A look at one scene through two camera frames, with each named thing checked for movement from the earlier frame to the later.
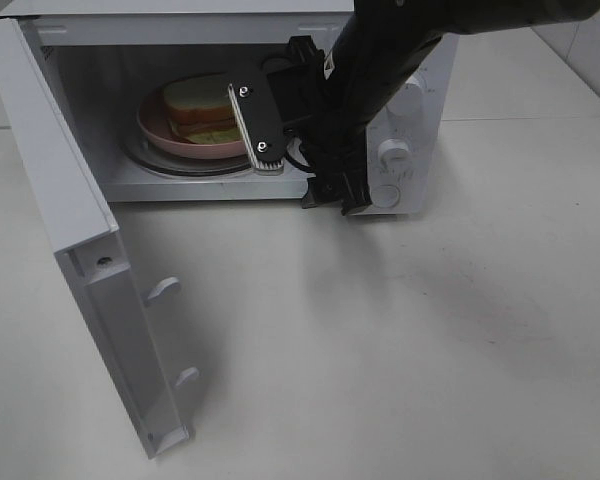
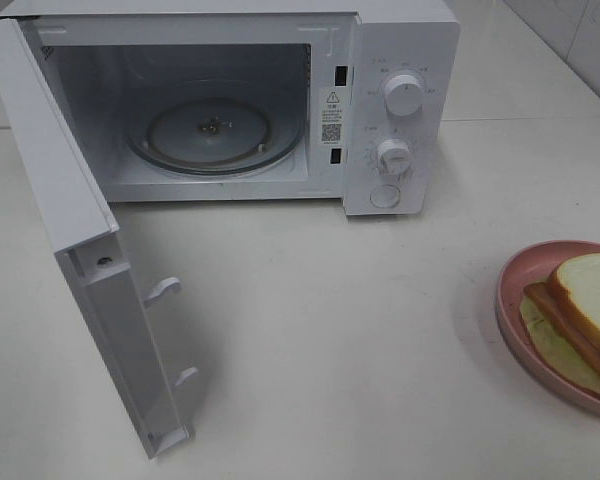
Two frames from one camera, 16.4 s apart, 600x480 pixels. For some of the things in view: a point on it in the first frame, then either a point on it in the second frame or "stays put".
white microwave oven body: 148,82 stays put
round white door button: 385,196 stays put
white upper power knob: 408,100 stays put
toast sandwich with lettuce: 201,110 to 574,319
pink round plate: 154,126 to 526,267
